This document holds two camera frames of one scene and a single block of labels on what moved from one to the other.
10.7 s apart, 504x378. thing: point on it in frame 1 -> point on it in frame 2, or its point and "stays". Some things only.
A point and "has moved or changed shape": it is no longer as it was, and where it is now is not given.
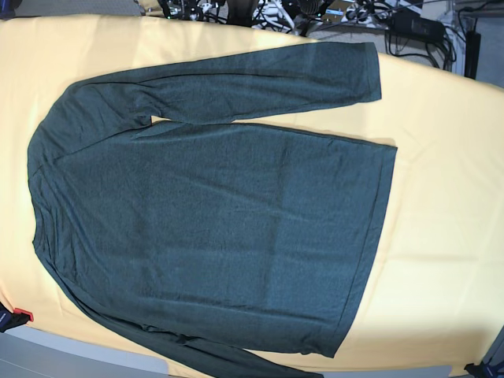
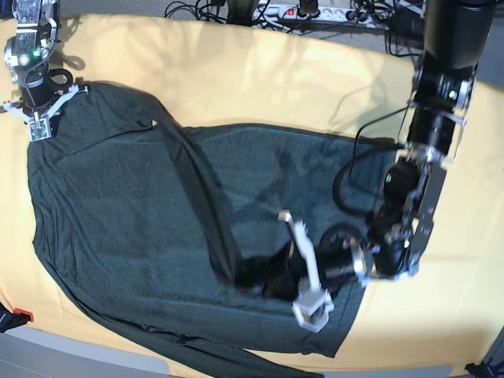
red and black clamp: (18, 317) stays
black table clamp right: (480, 371) stays
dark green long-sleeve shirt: (205, 245) has moved or changed shape
